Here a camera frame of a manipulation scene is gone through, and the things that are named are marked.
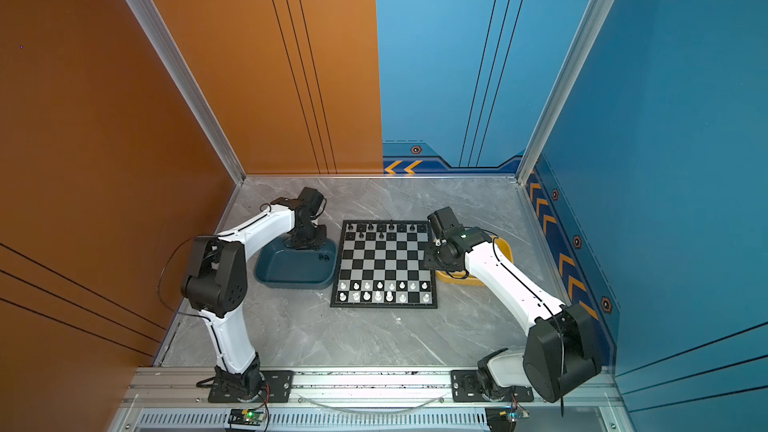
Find left green circuit board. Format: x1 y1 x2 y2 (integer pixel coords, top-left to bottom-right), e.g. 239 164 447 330
225 408 269 431

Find teal plastic tray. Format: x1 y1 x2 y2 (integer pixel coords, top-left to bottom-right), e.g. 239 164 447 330
253 234 338 290

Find white chess pieces row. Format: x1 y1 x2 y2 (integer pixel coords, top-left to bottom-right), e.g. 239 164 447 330
332 279 437 308

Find yellow plastic tray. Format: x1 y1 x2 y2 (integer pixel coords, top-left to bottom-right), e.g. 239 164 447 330
435 234 514 287

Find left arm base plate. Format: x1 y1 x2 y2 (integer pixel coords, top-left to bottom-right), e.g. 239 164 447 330
207 370 294 404

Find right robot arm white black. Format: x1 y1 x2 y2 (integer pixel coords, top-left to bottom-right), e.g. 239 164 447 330
424 207 603 403

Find black chess pieces on board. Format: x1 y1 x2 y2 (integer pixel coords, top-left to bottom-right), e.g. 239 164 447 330
342 220 431 241

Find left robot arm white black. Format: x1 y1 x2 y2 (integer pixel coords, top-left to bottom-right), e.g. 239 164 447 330
181 187 337 403

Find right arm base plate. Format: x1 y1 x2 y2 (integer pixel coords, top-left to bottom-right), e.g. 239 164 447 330
450 369 534 403

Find right circuit board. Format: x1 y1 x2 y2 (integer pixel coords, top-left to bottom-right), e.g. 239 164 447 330
485 407 530 432

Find aluminium mounting rail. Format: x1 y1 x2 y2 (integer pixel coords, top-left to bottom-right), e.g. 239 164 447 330
109 366 633 431

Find black white chessboard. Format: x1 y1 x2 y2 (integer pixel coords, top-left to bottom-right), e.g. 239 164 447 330
330 221 438 310

